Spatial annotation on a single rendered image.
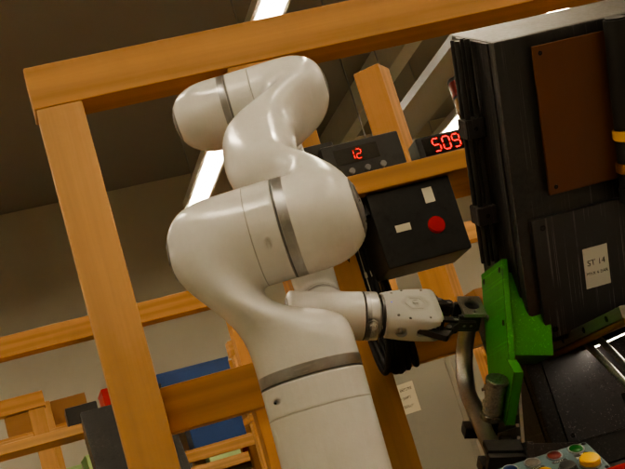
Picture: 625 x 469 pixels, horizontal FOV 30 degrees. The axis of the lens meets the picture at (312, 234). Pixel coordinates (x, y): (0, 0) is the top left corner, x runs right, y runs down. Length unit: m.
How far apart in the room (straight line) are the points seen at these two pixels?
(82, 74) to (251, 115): 0.85
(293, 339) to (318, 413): 0.09
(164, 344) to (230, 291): 10.76
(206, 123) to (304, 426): 0.56
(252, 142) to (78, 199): 0.84
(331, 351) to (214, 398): 1.01
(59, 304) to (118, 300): 9.88
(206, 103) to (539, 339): 0.68
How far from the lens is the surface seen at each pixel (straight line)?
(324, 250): 1.32
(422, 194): 2.24
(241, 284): 1.31
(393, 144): 2.27
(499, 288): 1.96
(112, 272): 2.23
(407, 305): 2.00
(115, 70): 2.36
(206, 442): 8.88
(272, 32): 2.42
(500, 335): 1.96
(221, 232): 1.32
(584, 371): 2.14
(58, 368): 11.97
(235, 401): 2.29
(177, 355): 12.05
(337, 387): 1.28
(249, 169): 1.46
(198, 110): 1.68
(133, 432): 2.18
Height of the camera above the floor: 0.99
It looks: 12 degrees up
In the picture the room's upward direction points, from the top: 17 degrees counter-clockwise
